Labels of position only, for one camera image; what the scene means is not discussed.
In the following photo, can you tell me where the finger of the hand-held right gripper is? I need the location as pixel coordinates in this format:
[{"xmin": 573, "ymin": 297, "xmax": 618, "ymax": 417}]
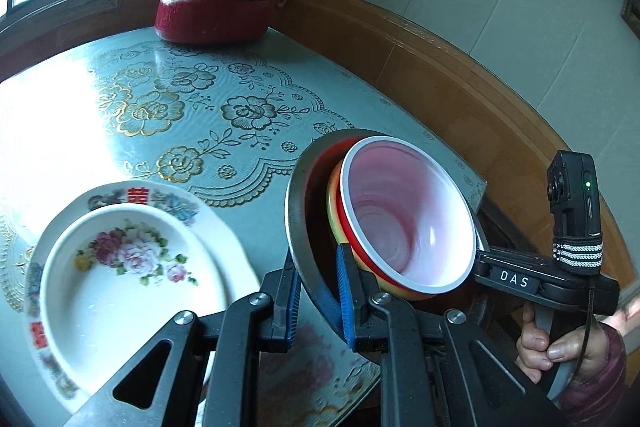
[{"xmin": 474, "ymin": 249, "xmax": 546, "ymax": 295}]

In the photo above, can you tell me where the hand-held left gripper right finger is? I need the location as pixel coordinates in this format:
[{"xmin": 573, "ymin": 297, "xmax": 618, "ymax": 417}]
[{"xmin": 337, "ymin": 243, "xmax": 538, "ymax": 427}]

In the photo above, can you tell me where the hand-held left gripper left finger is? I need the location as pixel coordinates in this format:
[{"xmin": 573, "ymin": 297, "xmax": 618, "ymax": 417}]
[{"xmin": 62, "ymin": 252, "xmax": 302, "ymax": 427}]

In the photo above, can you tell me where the stainless steel bowl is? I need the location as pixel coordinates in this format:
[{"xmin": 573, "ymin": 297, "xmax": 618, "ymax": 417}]
[{"xmin": 284, "ymin": 128, "xmax": 496, "ymax": 350}]

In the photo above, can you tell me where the yellow plastic bowl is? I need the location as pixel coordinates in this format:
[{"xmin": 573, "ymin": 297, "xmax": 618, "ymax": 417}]
[{"xmin": 326, "ymin": 159, "xmax": 451, "ymax": 303}]

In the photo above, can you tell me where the red plastic bowl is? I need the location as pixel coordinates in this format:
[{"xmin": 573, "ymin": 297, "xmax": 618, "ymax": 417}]
[{"xmin": 336, "ymin": 135, "xmax": 476, "ymax": 293}]

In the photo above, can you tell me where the rose print white plate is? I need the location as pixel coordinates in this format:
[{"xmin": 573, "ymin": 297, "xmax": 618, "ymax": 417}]
[{"xmin": 39, "ymin": 206, "xmax": 246, "ymax": 403}]

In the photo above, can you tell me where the red character print white plate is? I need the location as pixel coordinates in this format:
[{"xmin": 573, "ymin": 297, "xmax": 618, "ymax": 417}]
[{"xmin": 24, "ymin": 179, "xmax": 263, "ymax": 414}]

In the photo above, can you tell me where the person's right forearm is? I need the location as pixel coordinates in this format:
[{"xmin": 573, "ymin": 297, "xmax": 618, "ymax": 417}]
[{"xmin": 562, "ymin": 307, "xmax": 640, "ymax": 427}]

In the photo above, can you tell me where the person's right hand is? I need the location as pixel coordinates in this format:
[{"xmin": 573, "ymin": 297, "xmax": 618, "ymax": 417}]
[{"xmin": 517, "ymin": 307, "xmax": 626, "ymax": 386}]

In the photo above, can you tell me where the red cooking pot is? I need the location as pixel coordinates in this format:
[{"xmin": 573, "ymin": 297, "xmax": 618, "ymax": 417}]
[{"xmin": 154, "ymin": 0, "xmax": 275, "ymax": 45}]

